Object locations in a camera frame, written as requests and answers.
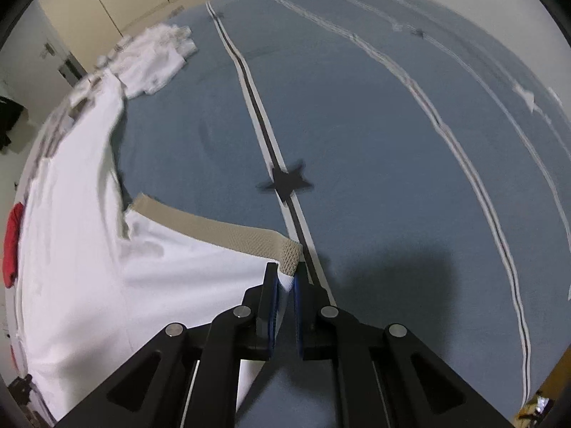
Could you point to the white long-sleeved garment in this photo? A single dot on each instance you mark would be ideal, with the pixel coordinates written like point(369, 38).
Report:
point(147, 60)

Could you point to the star striped bedsheet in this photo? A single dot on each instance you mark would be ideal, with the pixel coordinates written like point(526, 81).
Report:
point(379, 142)

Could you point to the black hanging clothing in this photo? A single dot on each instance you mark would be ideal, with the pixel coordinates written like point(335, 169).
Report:
point(9, 120)

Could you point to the red cloth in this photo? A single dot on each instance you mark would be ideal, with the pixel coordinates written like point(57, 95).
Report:
point(11, 240)

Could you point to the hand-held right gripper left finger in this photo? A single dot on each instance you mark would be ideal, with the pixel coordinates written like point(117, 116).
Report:
point(272, 307)

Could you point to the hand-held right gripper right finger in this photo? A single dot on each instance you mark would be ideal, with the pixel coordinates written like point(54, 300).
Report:
point(298, 316)

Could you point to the white polo shirt beige collar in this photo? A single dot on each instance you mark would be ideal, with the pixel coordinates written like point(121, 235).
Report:
point(89, 254)

